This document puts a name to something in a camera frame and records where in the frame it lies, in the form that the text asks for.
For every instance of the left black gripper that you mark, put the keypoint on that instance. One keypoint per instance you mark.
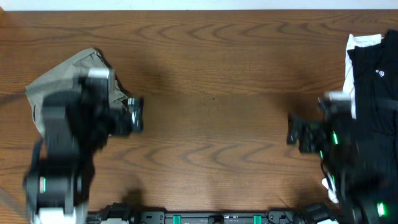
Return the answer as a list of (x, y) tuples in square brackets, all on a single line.
[(123, 116)]

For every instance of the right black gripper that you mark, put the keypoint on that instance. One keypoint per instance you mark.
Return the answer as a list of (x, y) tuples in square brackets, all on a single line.
[(308, 135)]

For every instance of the khaki green shorts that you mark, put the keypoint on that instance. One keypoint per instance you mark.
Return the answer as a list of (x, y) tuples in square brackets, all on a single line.
[(64, 77)]

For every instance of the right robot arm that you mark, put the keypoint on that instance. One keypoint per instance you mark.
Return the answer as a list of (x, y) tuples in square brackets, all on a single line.
[(359, 163)]

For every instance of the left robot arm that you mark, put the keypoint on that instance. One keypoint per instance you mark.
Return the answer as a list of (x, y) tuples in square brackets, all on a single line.
[(77, 122)]

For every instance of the black garment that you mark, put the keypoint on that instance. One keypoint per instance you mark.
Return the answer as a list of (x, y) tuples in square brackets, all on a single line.
[(375, 82)]

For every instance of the white garment under pile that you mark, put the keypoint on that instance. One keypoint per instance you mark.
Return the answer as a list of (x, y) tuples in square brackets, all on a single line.
[(348, 87)]

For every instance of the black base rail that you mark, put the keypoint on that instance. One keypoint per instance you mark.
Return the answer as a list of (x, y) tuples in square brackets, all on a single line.
[(121, 213)]

